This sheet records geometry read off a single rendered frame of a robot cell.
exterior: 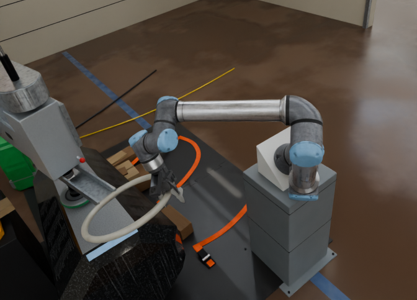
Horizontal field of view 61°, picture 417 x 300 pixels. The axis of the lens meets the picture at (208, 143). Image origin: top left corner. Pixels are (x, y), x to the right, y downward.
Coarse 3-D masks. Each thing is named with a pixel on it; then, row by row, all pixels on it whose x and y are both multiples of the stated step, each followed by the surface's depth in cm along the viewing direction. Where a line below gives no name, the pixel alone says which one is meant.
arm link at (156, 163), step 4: (160, 156) 154; (152, 160) 151; (156, 160) 152; (160, 160) 153; (144, 164) 152; (148, 164) 151; (152, 164) 151; (156, 164) 152; (160, 164) 153; (148, 168) 152; (152, 168) 152
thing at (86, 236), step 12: (132, 180) 189; (144, 180) 188; (120, 192) 188; (168, 192) 159; (156, 204) 153; (144, 216) 148; (84, 228) 164; (132, 228) 146; (96, 240) 150; (108, 240) 147
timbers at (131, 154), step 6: (126, 150) 373; (132, 150) 372; (126, 156) 366; (132, 156) 367; (120, 162) 361; (138, 168) 345; (144, 168) 344; (144, 174) 337; (150, 180) 336; (138, 186) 332; (144, 186) 336
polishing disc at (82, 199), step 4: (64, 192) 227; (68, 192) 226; (60, 196) 224; (64, 196) 223; (68, 196) 223; (80, 196) 221; (60, 200) 221; (64, 200) 221; (68, 200) 220; (72, 200) 220; (76, 200) 219; (80, 200) 219; (84, 200) 218; (64, 204) 219; (68, 204) 217; (72, 204) 217; (76, 204) 217
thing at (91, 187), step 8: (80, 168) 207; (80, 176) 206; (88, 176) 205; (96, 176) 197; (72, 184) 195; (80, 184) 201; (88, 184) 199; (96, 184) 198; (104, 184) 193; (80, 192) 192; (88, 192) 194; (96, 192) 193; (104, 192) 192; (96, 200) 182
